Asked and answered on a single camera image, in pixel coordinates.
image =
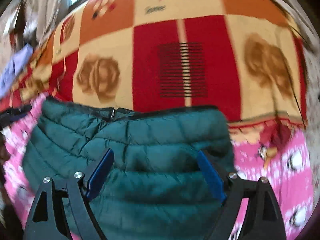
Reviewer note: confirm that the pink penguin quilt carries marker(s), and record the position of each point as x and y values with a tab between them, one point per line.
288	171

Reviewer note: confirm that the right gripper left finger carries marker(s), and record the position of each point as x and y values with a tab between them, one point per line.
47	218

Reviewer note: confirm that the lavender cloth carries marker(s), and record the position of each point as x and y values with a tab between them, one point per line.
13	68

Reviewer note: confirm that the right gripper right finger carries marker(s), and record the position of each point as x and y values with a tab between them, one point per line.
263	219

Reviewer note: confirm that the red orange rose blanket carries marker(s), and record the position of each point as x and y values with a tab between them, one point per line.
243	56

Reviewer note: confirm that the floral bed sheet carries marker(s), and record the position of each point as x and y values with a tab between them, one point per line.
312	102

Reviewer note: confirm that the green quilted puffer jacket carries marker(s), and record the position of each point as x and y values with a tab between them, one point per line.
155	189

